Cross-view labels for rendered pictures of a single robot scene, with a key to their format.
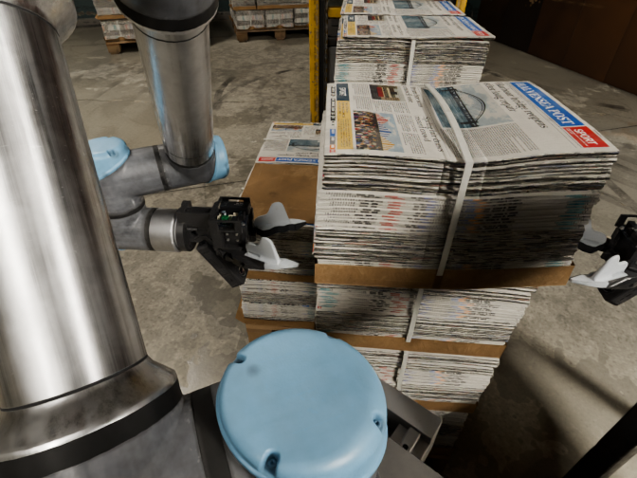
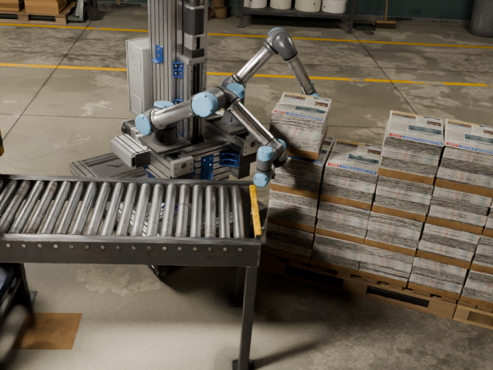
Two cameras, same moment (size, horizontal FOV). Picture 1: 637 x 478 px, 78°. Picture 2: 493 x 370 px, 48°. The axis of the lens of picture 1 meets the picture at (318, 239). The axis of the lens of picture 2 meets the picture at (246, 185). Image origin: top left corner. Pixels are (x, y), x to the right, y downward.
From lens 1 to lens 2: 3.31 m
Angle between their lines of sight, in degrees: 79
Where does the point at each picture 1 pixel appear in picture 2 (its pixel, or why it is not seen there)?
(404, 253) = not seen: hidden behind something
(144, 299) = not seen: hidden behind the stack
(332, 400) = (233, 88)
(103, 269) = (247, 70)
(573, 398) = (287, 338)
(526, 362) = (315, 330)
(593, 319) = not seen: outside the picture
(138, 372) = (239, 78)
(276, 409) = (233, 85)
